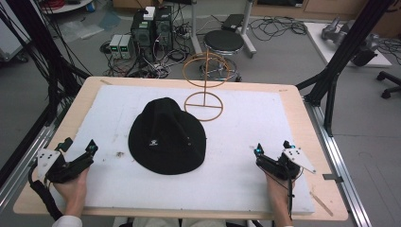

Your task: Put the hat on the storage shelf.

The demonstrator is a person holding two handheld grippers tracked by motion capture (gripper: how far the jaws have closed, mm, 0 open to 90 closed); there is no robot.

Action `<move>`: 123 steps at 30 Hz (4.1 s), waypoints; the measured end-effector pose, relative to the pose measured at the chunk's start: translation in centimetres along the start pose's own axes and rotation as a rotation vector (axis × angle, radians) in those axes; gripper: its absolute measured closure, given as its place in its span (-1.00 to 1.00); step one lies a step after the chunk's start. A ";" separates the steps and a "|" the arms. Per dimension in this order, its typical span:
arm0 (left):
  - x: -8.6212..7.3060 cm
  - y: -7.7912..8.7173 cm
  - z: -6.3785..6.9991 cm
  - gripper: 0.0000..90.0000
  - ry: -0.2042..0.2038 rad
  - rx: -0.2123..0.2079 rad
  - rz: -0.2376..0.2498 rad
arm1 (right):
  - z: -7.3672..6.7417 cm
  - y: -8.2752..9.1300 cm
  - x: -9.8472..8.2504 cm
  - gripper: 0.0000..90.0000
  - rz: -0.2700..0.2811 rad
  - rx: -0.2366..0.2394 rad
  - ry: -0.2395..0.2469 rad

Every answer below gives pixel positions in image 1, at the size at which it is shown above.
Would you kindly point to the person's right hand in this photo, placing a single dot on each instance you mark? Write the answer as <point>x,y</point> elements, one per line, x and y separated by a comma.
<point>279,195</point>

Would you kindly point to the white table leg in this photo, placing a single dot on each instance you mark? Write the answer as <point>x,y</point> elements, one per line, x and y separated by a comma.
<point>195,28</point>
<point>247,31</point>

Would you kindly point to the round white table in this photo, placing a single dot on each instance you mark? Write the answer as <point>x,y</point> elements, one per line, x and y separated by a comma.
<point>67,7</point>

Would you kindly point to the aluminium rail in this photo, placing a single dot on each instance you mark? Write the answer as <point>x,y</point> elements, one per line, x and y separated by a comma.
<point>340,164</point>
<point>22,167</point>

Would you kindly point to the black office chair base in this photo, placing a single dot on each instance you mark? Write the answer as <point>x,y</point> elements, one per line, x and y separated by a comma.
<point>389,83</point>

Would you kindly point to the white platform board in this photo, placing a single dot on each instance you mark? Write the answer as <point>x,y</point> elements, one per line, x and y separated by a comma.
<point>318,41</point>

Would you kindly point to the black metal frame stand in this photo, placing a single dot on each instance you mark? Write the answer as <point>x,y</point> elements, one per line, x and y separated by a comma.
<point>47,56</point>
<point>343,53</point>

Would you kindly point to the person's left hand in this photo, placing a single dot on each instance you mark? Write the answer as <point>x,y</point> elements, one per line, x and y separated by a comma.
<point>74,195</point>

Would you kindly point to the white foam board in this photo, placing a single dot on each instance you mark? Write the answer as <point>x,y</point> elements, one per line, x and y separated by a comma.
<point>239,157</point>

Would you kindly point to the pale wooden strip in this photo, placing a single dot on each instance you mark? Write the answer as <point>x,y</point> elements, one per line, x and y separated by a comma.
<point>321,204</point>

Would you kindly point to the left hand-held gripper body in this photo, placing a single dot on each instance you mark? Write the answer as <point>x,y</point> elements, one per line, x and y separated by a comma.
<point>67,168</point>

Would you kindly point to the flat black box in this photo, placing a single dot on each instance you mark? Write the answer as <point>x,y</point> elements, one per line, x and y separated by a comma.
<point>232,22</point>

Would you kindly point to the clear plastic sheet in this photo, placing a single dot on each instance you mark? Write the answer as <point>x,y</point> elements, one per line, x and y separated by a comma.
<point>80,30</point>

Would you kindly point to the grey power supply unit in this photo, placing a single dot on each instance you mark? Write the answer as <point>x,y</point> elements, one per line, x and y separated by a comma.
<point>126,46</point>
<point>115,45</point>

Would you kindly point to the small white box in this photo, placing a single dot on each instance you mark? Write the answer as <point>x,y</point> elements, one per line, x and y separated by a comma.
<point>149,13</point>

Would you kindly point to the grey robot part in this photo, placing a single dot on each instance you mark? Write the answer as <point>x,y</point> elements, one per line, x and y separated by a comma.
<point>337,31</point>

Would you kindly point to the black computer tower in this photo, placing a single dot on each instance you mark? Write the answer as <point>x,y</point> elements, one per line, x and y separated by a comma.
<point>164,28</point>
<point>142,34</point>

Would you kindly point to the black round stool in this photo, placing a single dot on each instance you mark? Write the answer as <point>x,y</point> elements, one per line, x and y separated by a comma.
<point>223,41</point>

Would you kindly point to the black felt hat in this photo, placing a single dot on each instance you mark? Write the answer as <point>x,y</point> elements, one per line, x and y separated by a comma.
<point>167,142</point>

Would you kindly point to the grey tape strip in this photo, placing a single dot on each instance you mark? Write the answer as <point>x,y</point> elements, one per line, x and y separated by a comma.
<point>332,177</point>

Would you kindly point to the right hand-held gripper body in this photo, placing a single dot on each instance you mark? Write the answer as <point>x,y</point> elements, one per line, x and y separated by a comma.
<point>283,165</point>

